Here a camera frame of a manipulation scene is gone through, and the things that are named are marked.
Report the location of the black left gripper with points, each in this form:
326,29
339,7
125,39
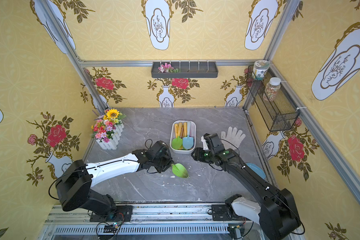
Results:
167,163

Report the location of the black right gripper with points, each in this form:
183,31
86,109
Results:
198,154

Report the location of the green shovel yellow handle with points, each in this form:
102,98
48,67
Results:
177,143
185,129

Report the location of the light blue shovel pale handle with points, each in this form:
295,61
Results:
188,142

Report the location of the light green trowel wooden handle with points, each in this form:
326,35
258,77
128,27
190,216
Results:
182,131

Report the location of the yellow scoop with yellow handle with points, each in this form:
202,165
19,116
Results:
176,130

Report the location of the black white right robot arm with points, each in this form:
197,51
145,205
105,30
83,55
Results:
274,210

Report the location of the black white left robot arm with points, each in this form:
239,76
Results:
74,186

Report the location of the white plastic storage box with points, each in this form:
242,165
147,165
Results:
193,134

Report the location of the white knitted work glove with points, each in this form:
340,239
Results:
232,138

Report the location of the artificial flowers in white fence pot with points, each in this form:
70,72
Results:
108,129

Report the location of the clear jar with white lid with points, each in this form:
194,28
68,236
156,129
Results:
272,88

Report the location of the small pink flowers on shelf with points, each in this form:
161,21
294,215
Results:
167,68

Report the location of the jar with patterned label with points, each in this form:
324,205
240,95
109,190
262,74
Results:
260,69

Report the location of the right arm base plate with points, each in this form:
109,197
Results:
222,213

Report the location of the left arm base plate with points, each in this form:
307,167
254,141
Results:
120,213

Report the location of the black wire mesh basket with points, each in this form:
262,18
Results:
278,110

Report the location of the right circuit board with wires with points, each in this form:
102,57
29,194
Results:
236,232

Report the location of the circuit board with wires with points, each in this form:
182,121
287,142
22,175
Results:
236,232
103,228

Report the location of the left circuit board with wires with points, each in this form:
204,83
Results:
103,228

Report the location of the dark grey wall shelf tray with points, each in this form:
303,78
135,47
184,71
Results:
188,69

